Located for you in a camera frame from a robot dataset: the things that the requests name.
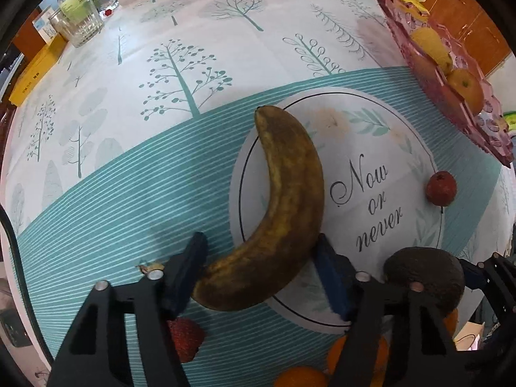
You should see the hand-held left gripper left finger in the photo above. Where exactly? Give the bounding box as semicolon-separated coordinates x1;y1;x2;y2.
47;232;209;387

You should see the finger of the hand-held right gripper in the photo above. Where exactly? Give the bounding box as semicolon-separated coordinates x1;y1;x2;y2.
460;252;516;329

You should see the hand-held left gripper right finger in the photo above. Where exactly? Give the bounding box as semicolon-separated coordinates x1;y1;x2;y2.
313;234;468;387

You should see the dark avocado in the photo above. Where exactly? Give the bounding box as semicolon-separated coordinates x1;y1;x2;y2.
383;247;466;318

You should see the overripe brown banana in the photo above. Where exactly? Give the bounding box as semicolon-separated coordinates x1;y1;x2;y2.
190;105;325;312

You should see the pink glass fruit plate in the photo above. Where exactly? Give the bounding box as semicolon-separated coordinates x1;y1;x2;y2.
373;0;513;168

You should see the cardboard box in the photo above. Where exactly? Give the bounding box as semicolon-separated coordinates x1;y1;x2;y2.
453;322;486;351

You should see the red bumpy fruit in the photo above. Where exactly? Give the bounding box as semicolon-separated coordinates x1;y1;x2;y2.
426;171;458;207
167;318;205;364

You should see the tree-print tablecloth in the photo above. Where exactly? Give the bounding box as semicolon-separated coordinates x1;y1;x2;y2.
2;0;516;387

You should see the yellow fruit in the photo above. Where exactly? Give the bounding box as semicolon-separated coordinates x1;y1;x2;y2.
410;27;454;75

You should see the yellow box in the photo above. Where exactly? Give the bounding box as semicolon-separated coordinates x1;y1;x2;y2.
9;34;68;107

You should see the wooden cabinet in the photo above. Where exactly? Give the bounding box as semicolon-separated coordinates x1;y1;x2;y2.
383;0;512;77

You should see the clear glass jar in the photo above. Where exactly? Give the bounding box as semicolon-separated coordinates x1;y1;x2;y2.
48;0;104;48

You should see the blue and white box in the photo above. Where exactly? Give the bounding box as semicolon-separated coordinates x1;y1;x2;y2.
33;7;61;44

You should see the black cable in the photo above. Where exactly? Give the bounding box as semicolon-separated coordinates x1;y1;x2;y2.
0;205;55;365

